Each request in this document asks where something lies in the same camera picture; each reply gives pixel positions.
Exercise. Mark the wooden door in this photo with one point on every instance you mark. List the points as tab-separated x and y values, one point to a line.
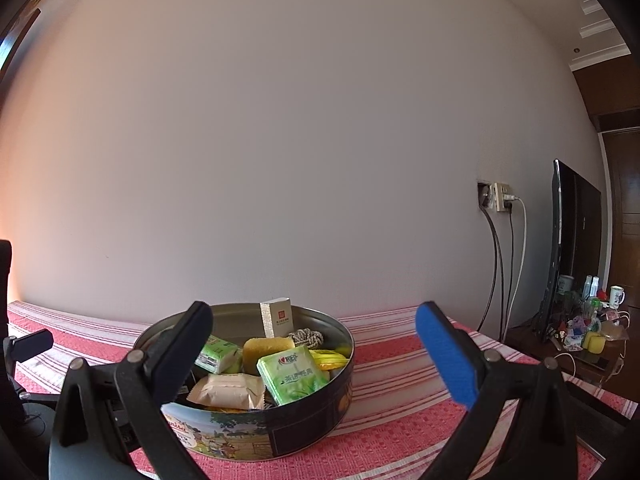
627	200

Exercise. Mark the white gold patterned box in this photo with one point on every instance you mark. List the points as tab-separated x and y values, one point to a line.
280	316

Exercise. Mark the round cookie tin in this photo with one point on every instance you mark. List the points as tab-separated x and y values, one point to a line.
300	430

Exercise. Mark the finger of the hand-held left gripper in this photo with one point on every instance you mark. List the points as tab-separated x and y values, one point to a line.
30	344

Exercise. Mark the dark wooden desk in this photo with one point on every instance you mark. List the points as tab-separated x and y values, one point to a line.
540	347

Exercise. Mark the yellow sponge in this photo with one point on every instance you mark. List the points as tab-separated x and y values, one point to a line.
265	352

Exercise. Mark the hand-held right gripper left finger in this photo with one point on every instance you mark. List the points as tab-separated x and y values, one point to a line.
182	345

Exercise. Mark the white mug dark print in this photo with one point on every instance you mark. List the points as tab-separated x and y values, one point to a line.
566	284

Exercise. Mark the beige snack packet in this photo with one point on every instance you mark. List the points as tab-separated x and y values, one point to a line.
227	391

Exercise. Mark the wall socket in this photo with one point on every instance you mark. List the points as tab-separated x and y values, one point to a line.
501	196

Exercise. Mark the black television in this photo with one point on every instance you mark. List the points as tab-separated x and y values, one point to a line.
580	230

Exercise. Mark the yellow snack packet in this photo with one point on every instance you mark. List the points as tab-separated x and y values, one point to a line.
327	360

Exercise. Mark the yellow desk item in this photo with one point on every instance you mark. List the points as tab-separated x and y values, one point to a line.
594	342

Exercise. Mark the clear spray bottle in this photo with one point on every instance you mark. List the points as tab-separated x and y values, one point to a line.
588	286
596	287

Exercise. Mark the green tissue pack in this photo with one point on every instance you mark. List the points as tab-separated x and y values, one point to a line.
217	352
292	372

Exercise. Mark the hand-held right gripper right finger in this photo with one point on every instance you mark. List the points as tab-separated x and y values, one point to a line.
445	355

